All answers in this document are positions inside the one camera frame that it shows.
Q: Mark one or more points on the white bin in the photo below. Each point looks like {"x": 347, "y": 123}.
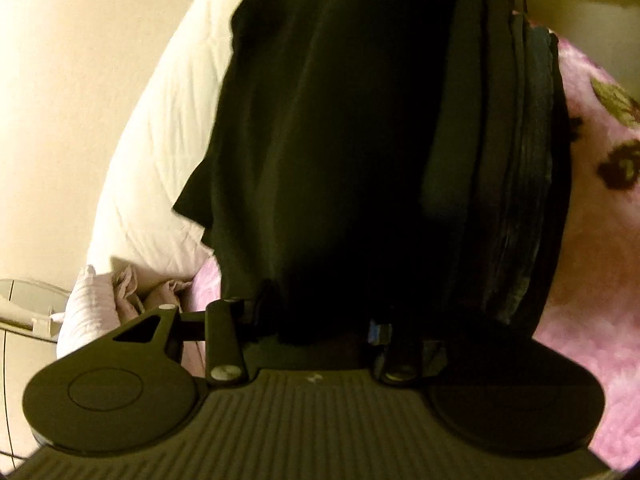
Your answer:
{"x": 575, "y": 15}

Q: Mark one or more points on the white appliance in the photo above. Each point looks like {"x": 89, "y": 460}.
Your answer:
{"x": 20, "y": 310}

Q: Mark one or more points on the white quilted duvet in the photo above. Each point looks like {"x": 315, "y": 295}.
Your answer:
{"x": 160, "y": 160}

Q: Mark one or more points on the pink floral blanket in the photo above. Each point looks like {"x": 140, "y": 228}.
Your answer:
{"x": 595, "y": 270}

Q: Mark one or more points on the black garment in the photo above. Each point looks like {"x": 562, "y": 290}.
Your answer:
{"x": 325, "y": 160}

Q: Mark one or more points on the stack of folded dark clothes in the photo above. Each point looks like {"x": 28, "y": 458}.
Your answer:
{"x": 505, "y": 170}

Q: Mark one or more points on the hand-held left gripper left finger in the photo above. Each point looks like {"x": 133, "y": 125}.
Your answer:
{"x": 225, "y": 340}

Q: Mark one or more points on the pink ruffled pillow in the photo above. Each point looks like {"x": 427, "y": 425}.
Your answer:
{"x": 95, "y": 305}

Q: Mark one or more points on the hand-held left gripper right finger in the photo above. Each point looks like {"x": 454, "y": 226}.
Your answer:
{"x": 375, "y": 334}

